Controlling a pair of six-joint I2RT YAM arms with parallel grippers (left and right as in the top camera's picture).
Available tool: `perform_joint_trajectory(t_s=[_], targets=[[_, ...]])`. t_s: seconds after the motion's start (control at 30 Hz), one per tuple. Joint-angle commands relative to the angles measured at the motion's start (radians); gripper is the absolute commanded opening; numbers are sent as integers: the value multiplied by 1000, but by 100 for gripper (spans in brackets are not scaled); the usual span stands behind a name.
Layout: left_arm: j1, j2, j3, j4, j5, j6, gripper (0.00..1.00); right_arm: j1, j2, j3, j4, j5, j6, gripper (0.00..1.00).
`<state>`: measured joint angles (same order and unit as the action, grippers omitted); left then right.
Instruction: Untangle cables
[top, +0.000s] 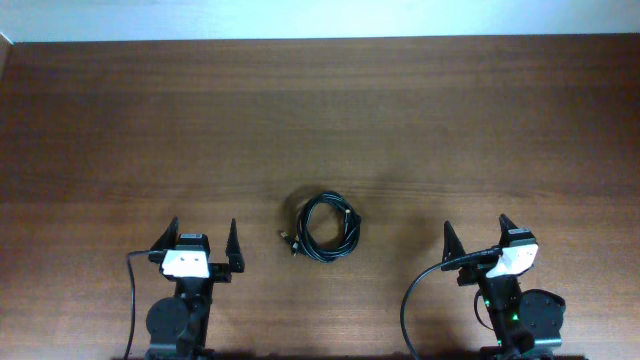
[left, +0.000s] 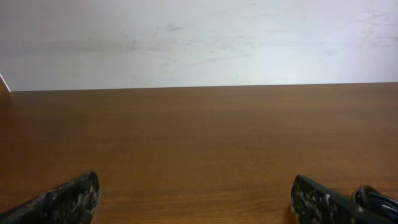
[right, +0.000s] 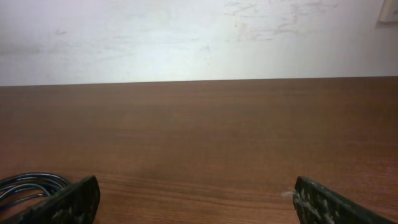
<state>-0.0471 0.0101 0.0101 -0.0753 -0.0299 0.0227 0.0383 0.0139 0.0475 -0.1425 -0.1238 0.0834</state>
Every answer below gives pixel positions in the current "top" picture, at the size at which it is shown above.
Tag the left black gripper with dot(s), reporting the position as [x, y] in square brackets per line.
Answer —
[218, 270]

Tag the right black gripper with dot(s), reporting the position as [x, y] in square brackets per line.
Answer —
[470, 275]

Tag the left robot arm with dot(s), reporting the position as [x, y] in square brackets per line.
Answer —
[178, 324]

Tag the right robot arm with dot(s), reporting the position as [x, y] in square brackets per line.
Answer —
[526, 324]

